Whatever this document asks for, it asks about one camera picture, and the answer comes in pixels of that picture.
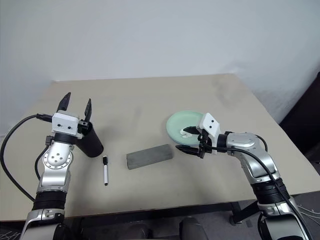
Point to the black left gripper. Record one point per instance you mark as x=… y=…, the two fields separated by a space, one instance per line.
x=83 y=127

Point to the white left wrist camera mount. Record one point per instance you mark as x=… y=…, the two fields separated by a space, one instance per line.
x=63 y=123

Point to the white marker pen black cap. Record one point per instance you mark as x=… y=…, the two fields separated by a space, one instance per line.
x=106 y=172

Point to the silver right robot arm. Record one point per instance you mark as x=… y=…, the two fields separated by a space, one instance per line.
x=242 y=142

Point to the black furniture panel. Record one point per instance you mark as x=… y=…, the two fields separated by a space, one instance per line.
x=305 y=120

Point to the green round plate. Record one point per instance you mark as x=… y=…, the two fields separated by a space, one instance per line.
x=180 y=120

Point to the white tissue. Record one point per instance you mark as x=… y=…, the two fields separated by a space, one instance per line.
x=184 y=136

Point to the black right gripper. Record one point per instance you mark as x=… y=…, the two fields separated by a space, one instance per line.
x=204 y=148

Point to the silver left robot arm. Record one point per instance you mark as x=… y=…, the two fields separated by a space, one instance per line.
x=56 y=160

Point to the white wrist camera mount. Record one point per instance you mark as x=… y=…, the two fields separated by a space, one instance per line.
x=210 y=125
x=63 y=123

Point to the dark grey rounded shape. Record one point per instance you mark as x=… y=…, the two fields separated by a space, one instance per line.
x=140 y=232
x=193 y=228

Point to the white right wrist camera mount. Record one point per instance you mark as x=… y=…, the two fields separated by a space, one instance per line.
x=210 y=125

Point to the black plastic cup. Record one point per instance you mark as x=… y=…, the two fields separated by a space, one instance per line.
x=92 y=145

